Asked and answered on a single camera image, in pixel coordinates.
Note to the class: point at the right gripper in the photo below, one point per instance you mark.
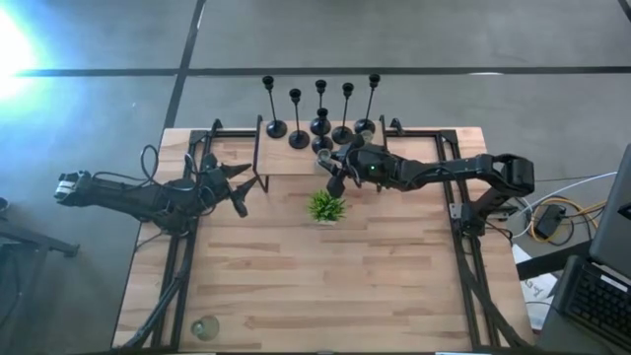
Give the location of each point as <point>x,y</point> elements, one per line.
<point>374,167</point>

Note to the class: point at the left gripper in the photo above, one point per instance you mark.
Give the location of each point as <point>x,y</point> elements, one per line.
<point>214,180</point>

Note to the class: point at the short black candlestick holder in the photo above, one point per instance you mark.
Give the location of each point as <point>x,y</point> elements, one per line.
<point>322,144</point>

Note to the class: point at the tall black candlestick holder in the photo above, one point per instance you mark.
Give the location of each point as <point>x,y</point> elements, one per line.
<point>342,135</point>
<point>364,126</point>
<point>276,129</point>
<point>299,140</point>

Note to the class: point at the medium black candlestick holder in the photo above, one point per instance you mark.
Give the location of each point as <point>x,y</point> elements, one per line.
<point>315,127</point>

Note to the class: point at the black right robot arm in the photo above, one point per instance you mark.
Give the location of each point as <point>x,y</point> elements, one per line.
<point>458,167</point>

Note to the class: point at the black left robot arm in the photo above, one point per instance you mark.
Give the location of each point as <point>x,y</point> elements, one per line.
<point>128,197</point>

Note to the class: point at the green plant in white pot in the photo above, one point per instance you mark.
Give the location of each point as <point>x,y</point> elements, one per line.
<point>325,207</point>

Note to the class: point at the black stand leg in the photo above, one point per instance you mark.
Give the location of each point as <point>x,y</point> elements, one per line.
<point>29,236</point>

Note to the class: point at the black power adapter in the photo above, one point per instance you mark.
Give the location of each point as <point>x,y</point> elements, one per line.
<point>551,222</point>

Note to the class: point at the black desk foot bar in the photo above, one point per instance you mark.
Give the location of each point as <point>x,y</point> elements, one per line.
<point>547,266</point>

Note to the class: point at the white paper sheet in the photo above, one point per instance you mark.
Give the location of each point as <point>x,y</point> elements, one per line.
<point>535,291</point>

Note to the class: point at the dark grey laptop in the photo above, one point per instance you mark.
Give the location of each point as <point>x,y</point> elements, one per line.
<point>596,296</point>

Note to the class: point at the wooden shelf riser black frame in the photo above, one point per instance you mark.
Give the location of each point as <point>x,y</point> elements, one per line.
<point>286,163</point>

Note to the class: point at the black aluminium table frame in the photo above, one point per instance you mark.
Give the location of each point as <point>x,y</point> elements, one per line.
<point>424,133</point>

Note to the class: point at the silver mounting bracket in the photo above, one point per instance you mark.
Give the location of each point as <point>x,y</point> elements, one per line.
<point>454,211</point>

